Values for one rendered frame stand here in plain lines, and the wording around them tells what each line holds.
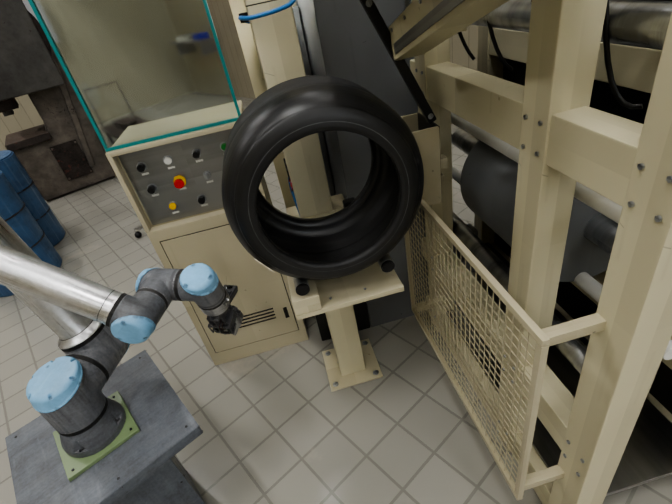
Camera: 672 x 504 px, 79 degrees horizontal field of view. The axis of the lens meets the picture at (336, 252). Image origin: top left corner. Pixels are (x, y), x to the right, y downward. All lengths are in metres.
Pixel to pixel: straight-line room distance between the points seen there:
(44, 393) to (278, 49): 1.20
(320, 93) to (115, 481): 1.23
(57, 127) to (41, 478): 4.78
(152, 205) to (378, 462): 1.46
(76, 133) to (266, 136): 5.05
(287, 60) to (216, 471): 1.69
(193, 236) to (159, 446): 0.90
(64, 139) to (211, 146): 4.27
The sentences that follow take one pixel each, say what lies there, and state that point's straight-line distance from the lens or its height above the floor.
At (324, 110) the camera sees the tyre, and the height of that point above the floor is 1.42.
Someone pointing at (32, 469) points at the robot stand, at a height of 0.60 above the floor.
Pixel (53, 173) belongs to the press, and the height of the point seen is 0.30.
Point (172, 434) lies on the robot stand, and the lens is 1.49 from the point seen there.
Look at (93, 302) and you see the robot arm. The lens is 1.15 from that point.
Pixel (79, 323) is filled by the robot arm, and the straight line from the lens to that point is 1.50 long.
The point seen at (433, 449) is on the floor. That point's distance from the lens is 1.93.
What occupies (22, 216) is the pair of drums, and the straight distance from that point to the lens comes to 4.13.
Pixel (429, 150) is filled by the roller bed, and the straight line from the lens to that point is 1.52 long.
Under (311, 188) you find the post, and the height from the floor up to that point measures 1.06.
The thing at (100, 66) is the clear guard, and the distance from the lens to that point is 1.81.
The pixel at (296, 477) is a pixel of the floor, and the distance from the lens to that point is 1.96.
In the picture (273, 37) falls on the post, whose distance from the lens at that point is 1.38.
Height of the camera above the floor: 1.69
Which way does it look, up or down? 34 degrees down
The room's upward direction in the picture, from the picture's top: 12 degrees counter-clockwise
